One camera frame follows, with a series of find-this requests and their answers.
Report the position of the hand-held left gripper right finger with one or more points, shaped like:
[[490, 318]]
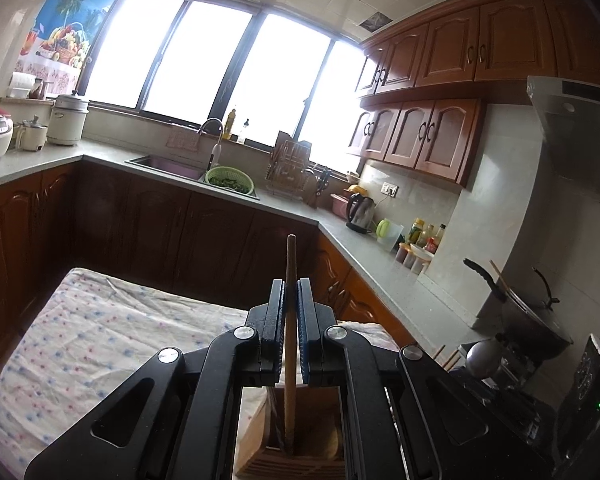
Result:
[[302, 330]]

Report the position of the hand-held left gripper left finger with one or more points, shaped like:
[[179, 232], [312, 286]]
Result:
[[277, 330]]

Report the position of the wooden utensil holder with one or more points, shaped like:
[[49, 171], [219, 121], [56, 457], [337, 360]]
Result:
[[290, 467]]

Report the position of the grey kitchen countertop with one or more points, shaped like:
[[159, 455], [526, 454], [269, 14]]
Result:
[[380, 270]]

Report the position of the spice jar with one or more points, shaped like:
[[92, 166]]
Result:
[[410, 258], [401, 254], [420, 263]]

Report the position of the green and white jug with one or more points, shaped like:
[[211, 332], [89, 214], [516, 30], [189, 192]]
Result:
[[387, 235]]

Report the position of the pink container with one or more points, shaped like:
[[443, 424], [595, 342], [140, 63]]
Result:
[[340, 205]]

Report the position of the electric kettle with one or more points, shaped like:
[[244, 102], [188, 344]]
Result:
[[360, 212]]

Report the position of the light wooden chopstick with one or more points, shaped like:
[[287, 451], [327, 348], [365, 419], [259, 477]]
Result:
[[451, 359], [439, 352]]

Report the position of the knife block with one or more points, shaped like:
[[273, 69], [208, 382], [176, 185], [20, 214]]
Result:
[[320, 185]]

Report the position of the yellow lid sauce bottle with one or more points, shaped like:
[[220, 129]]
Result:
[[416, 230]]

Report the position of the brown sauce bottle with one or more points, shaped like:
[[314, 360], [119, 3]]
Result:
[[426, 236]]

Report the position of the green colander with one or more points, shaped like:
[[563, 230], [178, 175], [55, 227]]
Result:
[[230, 180]]

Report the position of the red label sauce bottle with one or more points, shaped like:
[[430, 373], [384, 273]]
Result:
[[436, 241]]

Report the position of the dish rack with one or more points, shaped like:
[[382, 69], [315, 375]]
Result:
[[290, 160]]

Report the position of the floral white tablecloth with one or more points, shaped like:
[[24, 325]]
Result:
[[105, 335]]

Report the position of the shiny metal ladle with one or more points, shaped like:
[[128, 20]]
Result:
[[482, 357]]

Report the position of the kitchen sink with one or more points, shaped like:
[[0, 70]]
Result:
[[170, 165]]

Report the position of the clear bottle with dark cap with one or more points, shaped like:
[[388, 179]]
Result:
[[243, 131]]

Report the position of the wooden cooking chopstick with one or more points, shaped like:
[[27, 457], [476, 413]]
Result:
[[497, 272]]

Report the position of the yellow oil bottle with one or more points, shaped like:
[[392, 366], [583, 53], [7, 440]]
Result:
[[231, 122]]

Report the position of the pink dish cloth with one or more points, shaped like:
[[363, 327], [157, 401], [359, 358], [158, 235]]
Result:
[[182, 139]]

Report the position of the gas stove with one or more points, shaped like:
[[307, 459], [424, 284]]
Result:
[[505, 410]]

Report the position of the dark wok with lid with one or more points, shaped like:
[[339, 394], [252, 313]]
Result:
[[535, 325]]

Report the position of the kitchen window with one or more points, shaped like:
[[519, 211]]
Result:
[[205, 70]]

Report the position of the black appliance with green light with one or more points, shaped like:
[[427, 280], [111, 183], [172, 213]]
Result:
[[585, 395]]

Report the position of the large white steamer pot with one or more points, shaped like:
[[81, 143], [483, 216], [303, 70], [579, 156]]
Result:
[[67, 120]]

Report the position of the small white electric pot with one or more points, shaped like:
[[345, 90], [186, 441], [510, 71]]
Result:
[[30, 135]]

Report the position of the ceiling vent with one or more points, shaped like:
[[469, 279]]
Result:
[[376, 21]]

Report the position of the range hood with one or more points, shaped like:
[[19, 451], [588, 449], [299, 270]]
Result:
[[580, 135]]

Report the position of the wall socket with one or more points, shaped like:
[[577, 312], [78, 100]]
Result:
[[390, 189]]

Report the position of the wooden wall cabinets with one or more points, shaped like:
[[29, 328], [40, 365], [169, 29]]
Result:
[[455, 50]]

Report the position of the wall poster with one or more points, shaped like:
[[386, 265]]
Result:
[[65, 25]]

